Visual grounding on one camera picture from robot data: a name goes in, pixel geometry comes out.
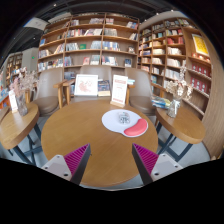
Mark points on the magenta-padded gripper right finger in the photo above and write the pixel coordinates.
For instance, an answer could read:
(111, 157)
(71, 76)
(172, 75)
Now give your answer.
(146, 157)

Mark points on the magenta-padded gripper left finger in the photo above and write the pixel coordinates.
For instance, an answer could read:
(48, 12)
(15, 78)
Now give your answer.
(76, 156)

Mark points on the transparent computer mouse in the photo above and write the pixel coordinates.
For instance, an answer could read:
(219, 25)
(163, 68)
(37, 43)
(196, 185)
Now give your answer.
(124, 117)

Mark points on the white mouse pad red rest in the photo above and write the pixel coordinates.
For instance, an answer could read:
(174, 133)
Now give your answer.
(110, 121)

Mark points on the round wooden side table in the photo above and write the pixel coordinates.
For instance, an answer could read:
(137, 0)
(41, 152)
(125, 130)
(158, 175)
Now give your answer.
(181, 126)
(16, 126)

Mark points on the glass vase with dried flowers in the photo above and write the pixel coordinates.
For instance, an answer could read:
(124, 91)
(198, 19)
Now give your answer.
(22, 106)
(173, 108)

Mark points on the stack of colourful books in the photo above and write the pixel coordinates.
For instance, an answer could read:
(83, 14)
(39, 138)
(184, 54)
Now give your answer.
(160, 101)

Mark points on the brown padded wooden armchair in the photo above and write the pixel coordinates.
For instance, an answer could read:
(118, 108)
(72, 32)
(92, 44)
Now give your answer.
(100, 71)
(46, 86)
(141, 93)

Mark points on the white framed flower picture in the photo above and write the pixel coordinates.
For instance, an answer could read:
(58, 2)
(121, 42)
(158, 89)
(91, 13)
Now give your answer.
(86, 85)

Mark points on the white and red table sign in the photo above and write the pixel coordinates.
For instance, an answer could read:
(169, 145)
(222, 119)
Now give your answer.
(119, 90)

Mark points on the dark blue book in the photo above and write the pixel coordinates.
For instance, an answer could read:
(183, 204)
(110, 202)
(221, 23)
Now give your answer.
(103, 87)

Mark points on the blue books pile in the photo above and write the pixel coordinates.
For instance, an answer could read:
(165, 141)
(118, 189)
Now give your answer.
(131, 81)

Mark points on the small white card sign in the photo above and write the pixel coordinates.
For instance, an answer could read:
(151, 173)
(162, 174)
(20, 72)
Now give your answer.
(13, 100)

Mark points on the curved wooden bookshelf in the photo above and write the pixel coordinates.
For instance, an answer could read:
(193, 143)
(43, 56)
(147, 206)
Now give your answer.
(173, 50)

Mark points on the distant wooden bookshelf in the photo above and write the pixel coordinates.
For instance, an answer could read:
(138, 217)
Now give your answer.
(14, 65)

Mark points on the wide wooden bookshelf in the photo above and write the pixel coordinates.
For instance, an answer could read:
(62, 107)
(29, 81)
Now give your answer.
(90, 40)

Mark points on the white hanging ceiling panel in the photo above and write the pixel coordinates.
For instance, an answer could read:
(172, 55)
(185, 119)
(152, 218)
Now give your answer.
(36, 23)

